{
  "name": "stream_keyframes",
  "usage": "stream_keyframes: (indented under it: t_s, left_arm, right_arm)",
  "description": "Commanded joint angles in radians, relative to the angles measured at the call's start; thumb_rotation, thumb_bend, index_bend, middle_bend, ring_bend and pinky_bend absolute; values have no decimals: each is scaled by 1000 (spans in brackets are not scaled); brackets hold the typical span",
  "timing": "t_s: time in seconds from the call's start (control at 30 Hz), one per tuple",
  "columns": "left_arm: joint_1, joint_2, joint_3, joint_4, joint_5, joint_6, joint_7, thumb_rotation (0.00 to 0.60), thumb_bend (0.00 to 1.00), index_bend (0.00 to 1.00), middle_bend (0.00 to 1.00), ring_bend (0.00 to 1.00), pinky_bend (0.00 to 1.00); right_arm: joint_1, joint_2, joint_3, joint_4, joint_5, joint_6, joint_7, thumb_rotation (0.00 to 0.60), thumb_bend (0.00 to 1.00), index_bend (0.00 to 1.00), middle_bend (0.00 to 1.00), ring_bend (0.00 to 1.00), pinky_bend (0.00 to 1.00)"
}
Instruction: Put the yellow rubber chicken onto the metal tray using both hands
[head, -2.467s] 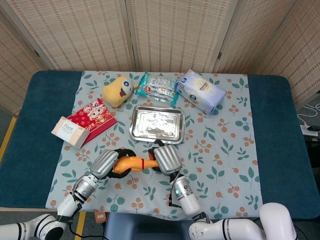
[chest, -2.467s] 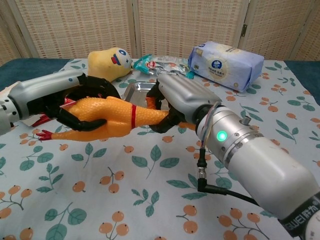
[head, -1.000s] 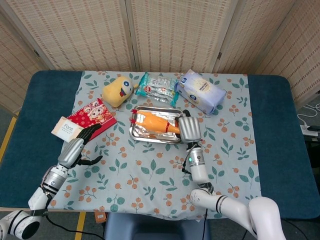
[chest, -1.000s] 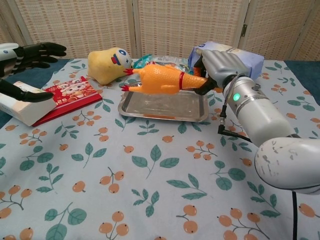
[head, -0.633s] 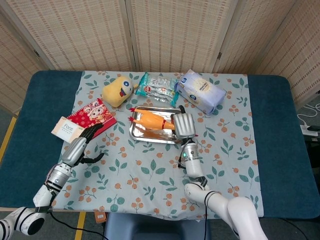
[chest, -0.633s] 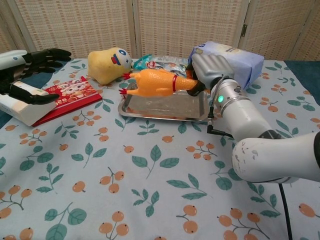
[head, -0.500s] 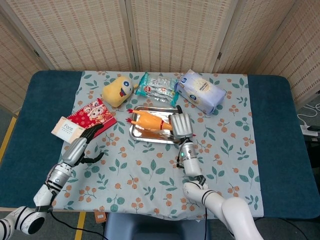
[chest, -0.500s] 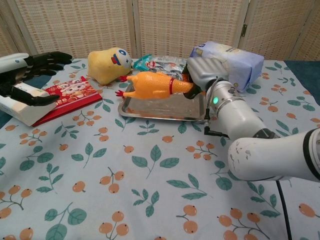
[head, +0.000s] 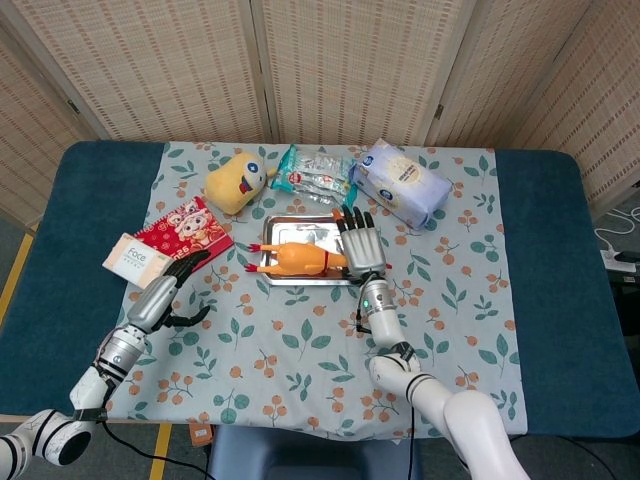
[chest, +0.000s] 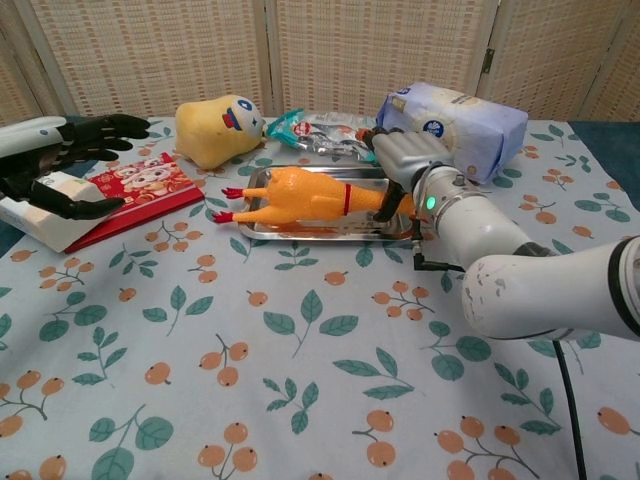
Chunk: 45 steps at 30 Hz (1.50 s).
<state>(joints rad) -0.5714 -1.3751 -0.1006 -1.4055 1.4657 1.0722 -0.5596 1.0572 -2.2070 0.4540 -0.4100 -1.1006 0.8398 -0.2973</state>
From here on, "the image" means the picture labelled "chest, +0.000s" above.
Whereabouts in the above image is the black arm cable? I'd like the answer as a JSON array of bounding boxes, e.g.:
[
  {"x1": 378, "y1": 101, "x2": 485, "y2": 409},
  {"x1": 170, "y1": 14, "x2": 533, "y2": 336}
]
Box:
[{"x1": 412, "y1": 227, "x2": 589, "y2": 480}]

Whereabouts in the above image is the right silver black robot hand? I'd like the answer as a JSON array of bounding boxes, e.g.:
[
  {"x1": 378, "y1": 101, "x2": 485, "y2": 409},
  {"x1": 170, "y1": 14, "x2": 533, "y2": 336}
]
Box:
[{"x1": 357, "y1": 127, "x2": 454, "y2": 224}]

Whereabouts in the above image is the yellow rubber chicken toy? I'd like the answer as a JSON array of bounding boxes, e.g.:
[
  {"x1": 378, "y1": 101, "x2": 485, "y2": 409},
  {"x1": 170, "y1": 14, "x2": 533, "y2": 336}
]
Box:
[{"x1": 212, "y1": 166, "x2": 419, "y2": 234}]

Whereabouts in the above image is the blue wrapped tissue pack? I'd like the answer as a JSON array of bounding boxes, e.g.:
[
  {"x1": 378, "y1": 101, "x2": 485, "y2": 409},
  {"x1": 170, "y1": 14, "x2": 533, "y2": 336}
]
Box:
[{"x1": 374, "y1": 82, "x2": 529, "y2": 186}]

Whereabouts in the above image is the white Face tissue pack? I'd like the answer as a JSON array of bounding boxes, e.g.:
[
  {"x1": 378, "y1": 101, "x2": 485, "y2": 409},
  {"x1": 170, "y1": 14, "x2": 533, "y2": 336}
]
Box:
[{"x1": 0, "y1": 169, "x2": 115, "y2": 253}]

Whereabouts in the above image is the woven folding screen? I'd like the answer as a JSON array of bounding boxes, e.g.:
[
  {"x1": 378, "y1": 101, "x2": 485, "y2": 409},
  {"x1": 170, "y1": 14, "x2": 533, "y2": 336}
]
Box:
[{"x1": 0, "y1": 0, "x2": 640, "y2": 124}]

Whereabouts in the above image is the stainless steel rectangular tray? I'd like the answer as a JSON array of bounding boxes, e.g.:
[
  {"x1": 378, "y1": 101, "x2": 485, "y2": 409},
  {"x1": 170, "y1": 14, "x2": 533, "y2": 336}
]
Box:
[{"x1": 238, "y1": 164, "x2": 419, "y2": 245}]

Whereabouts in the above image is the yellow plush toy with face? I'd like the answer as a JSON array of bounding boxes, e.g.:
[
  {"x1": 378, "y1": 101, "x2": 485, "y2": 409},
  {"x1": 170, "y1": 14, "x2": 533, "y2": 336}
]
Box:
[{"x1": 174, "y1": 96, "x2": 267, "y2": 169}]

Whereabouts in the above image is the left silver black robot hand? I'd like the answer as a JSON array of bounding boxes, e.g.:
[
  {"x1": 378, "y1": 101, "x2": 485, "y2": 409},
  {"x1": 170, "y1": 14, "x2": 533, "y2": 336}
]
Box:
[{"x1": 0, "y1": 113, "x2": 151, "y2": 222}]

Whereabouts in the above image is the silver and teal snack bag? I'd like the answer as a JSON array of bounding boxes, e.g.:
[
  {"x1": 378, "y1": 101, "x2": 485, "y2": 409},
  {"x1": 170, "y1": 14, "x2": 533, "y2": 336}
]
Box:
[{"x1": 264, "y1": 107, "x2": 387, "y2": 164}]

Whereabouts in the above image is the leaf and fruit print tablecloth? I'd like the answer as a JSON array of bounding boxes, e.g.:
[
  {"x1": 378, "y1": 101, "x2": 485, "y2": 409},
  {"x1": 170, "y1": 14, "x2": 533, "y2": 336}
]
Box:
[{"x1": 0, "y1": 116, "x2": 640, "y2": 480}]

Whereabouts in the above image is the red cartoon printed envelope pack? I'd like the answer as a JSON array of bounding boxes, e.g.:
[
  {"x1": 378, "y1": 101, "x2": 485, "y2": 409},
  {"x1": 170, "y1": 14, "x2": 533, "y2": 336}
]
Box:
[{"x1": 63, "y1": 152, "x2": 207, "y2": 255}]

